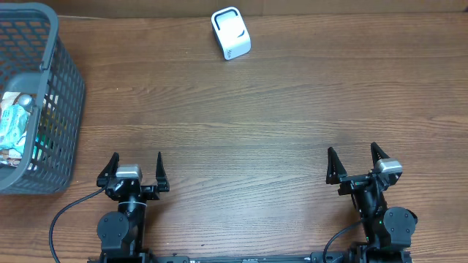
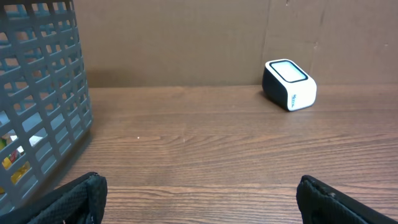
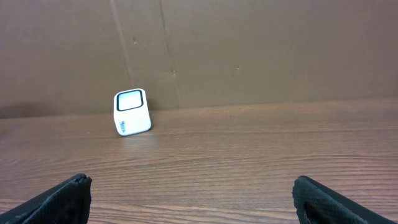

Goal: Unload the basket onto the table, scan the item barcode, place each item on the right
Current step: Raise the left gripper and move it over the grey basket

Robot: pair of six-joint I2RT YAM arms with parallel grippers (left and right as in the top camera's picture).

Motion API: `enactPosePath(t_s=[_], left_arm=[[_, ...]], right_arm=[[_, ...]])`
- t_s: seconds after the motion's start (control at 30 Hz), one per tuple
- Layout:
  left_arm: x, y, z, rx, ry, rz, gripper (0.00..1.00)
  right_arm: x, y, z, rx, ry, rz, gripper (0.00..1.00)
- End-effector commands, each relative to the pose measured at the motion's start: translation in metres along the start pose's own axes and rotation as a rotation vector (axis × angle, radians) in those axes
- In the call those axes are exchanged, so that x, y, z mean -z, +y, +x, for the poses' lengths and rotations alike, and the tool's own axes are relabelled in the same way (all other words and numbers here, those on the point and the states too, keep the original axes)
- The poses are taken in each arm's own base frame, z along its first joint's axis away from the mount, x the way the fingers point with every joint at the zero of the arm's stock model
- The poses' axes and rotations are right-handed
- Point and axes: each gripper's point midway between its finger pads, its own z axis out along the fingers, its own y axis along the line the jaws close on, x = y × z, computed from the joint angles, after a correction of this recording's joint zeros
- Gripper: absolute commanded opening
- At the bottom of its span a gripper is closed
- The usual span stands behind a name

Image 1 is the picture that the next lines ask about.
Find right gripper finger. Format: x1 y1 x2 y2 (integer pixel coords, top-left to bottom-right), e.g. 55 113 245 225
326 147 347 184
371 142 389 165

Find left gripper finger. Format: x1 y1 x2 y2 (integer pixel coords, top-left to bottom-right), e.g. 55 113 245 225
98 152 119 179
156 152 169 186

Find brown white snack bag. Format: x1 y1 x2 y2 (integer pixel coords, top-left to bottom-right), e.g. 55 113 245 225
1 91 23 167

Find teal tissue packet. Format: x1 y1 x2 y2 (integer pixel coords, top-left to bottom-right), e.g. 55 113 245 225
1 104 30 154

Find yellow dish soap bottle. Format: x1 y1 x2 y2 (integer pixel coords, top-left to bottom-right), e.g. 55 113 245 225
18 94 34 112

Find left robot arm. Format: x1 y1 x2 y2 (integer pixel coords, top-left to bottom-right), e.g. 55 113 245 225
97 153 170 262

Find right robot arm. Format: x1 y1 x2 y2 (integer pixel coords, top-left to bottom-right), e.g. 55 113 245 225
322 142 418 263

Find grey plastic shopping basket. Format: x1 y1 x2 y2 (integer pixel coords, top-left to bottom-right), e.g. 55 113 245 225
1 3 86 194

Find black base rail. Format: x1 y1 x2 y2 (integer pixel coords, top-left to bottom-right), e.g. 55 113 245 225
87 251 413 263

